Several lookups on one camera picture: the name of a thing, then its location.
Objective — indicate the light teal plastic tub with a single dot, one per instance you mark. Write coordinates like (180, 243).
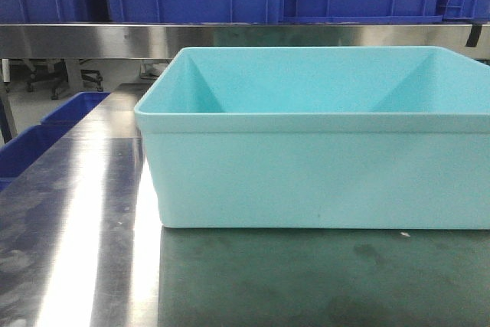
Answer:
(319, 137)

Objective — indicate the stainless steel table shelf frame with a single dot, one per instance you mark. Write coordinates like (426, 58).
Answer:
(126, 41)

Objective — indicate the blue floor crate near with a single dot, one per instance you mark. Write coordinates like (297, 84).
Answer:
(18, 154)

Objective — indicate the black tape strip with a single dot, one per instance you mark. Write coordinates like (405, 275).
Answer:
(474, 35)

